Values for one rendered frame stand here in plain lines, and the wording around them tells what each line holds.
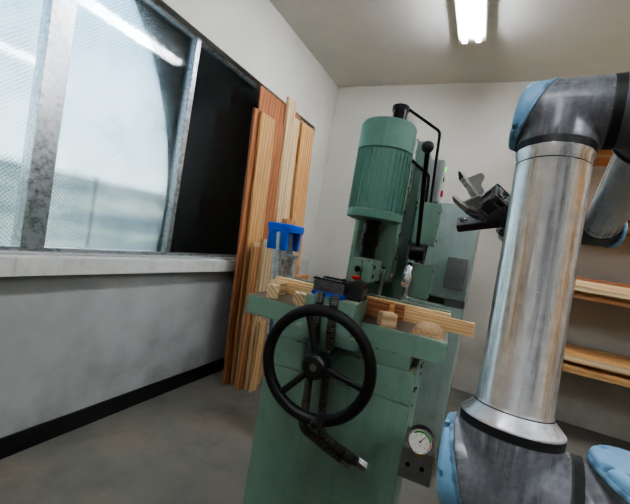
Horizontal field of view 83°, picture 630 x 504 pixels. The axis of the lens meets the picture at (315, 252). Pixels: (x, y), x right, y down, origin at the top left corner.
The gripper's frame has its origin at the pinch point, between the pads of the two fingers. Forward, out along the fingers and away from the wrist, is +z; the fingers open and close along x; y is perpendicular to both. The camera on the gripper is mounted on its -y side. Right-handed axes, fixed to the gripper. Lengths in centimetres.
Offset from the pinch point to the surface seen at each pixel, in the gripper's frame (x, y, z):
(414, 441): 53, -31, -29
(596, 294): -124, -44, -158
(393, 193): 0.7, -14.0, 9.7
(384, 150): -5.0, -8.5, 20.2
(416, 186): -22.2, -19.2, 1.3
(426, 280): 0.4, -31.1, -21.0
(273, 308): 35, -51, 15
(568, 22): -208, 34, -27
